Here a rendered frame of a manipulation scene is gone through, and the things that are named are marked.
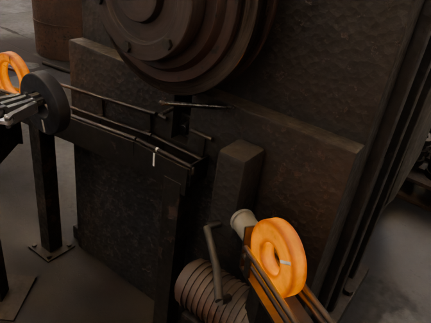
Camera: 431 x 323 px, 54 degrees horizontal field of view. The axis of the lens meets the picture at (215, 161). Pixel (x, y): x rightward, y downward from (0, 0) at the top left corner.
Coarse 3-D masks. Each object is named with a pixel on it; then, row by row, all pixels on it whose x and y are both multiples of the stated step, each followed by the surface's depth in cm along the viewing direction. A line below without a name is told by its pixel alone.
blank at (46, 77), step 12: (36, 72) 99; (48, 72) 100; (24, 84) 102; (36, 84) 99; (48, 84) 97; (48, 96) 98; (60, 96) 98; (48, 108) 100; (60, 108) 98; (36, 120) 105; (48, 120) 102; (60, 120) 99; (48, 132) 104
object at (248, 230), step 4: (244, 228) 89; (248, 228) 89; (252, 228) 89; (244, 232) 89; (248, 232) 89; (244, 236) 89; (248, 236) 90; (244, 240) 90; (248, 240) 90; (244, 244) 90; (248, 244) 91; (244, 252) 91; (240, 260) 92; (240, 264) 92
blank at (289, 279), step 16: (256, 224) 87; (272, 224) 81; (288, 224) 81; (256, 240) 87; (272, 240) 82; (288, 240) 78; (256, 256) 88; (272, 256) 87; (288, 256) 77; (304, 256) 77; (272, 272) 84; (288, 272) 78; (304, 272) 77; (288, 288) 78
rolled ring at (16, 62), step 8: (0, 56) 148; (8, 56) 144; (16, 56) 145; (0, 64) 149; (16, 64) 143; (24, 64) 145; (0, 72) 152; (16, 72) 145; (24, 72) 144; (0, 80) 153; (8, 80) 155; (8, 88) 154
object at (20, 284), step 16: (0, 128) 115; (16, 128) 125; (0, 144) 116; (16, 144) 127; (0, 160) 117; (0, 240) 142; (0, 256) 143; (0, 272) 145; (0, 288) 146; (16, 288) 154; (0, 304) 148; (16, 304) 148
